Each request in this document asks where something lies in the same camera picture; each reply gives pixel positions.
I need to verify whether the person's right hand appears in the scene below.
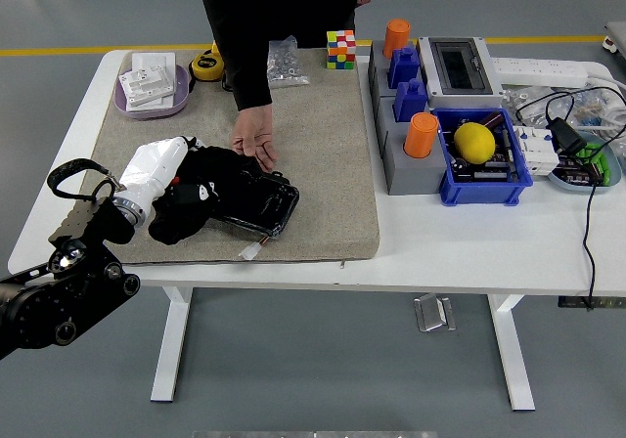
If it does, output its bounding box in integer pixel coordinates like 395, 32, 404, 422
229, 103, 278, 174

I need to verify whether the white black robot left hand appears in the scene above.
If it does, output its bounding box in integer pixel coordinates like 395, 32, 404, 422
118, 135, 221, 212

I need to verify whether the black rag with red tag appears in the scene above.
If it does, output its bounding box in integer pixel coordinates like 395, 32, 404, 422
148, 145, 260, 246

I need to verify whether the table control panel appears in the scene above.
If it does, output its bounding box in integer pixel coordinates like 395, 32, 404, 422
558, 295, 626, 310

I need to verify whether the orange cylinder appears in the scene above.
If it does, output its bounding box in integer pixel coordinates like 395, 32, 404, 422
403, 111, 440, 159
381, 18, 412, 60

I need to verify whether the multicolour puzzle cube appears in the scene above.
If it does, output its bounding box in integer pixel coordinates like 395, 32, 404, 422
325, 29, 357, 71

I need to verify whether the person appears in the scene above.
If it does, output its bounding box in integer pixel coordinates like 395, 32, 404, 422
193, 0, 364, 51

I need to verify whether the clear bag of metal nuts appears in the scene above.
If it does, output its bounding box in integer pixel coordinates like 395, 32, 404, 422
267, 35, 311, 90

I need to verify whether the purple tray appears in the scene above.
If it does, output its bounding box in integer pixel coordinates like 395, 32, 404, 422
113, 63, 191, 120

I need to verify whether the grey-brown mat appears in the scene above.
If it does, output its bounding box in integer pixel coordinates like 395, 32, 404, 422
80, 46, 381, 266

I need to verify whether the yellow tape measure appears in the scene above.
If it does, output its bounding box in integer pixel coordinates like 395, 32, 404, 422
188, 37, 229, 83

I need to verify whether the white socket module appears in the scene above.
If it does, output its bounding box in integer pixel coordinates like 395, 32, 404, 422
118, 65, 176, 108

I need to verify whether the grey peg holder block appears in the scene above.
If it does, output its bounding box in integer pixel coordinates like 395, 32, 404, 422
374, 95, 448, 197
366, 39, 430, 114

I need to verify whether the blue peg block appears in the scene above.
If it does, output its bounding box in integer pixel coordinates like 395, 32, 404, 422
387, 45, 421, 90
393, 78, 429, 124

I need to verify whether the grey electrical distribution box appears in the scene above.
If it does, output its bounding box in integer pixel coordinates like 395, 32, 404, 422
417, 35, 506, 110

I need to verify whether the white table leg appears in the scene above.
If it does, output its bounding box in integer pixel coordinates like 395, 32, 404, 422
150, 285, 195, 403
486, 294, 536, 413

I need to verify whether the clear bag of white rings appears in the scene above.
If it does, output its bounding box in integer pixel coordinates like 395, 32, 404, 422
501, 85, 551, 129

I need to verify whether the yellow lemon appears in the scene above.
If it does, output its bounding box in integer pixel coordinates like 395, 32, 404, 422
453, 122, 497, 167

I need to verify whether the white power strip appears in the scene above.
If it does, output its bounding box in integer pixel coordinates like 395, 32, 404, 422
489, 57, 590, 89

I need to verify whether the blue plastic bin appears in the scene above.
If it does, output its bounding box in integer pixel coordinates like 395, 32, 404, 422
431, 108, 534, 208

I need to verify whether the white circuit breaker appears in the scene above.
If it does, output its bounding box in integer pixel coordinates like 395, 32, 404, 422
514, 125, 560, 177

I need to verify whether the black power adapter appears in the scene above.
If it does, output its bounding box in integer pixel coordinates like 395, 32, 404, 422
545, 117, 588, 156

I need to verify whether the white cart corner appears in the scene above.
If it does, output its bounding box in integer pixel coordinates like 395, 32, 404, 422
604, 21, 626, 61

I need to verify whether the clear bag of blue terminals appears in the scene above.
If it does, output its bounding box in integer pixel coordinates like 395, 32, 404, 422
560, 88, 621, 132

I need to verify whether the green plastic part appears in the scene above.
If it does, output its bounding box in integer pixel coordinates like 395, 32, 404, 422
573, 142, 612, 186

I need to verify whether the small dark circuit board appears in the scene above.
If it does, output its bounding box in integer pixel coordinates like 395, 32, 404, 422
556, 156, 602, 186

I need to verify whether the light blue dish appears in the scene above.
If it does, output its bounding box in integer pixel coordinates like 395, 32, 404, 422
546, 132, 623, 196

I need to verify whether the flat white switch plate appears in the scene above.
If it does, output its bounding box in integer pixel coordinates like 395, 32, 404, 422
125, 51, 177, 113

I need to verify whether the white plug with wires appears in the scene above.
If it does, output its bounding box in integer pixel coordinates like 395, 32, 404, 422
238, 235, 270, 262

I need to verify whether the silver metal bracket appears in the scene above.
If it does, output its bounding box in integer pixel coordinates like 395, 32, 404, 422
413, 293, 457, 333

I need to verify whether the thick white cable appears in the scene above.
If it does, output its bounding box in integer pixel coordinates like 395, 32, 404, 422
583, 71, 626, 144

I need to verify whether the thin black cable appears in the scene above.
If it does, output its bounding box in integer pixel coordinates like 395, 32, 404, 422
514, 86, 626, 311

